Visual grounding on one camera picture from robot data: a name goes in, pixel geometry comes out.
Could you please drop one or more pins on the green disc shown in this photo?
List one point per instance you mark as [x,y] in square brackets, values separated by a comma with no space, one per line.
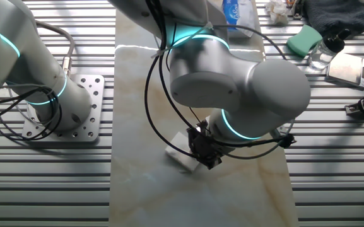
[304,41]

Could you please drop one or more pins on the dark folded towel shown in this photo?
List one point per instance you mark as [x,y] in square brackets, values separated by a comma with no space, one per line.
[336,14]

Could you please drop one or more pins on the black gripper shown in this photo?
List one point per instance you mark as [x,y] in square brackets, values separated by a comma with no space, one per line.
[205,146]

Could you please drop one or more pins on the crumpled white tissue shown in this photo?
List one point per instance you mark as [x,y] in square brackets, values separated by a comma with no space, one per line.
[278,11]

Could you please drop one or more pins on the black round mount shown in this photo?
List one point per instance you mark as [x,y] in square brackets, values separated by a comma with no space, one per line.
[322,55]

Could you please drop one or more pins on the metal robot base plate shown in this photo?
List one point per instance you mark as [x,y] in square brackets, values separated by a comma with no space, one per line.
[95,94]

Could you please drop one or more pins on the grey digital scale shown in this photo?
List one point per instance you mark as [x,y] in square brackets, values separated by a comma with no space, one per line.
[345,69]

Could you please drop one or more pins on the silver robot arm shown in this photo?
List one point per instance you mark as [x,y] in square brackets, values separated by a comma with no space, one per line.
[248,88]

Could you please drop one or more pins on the blue tissue pack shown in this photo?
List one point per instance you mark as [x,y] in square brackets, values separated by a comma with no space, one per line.
[232,14]

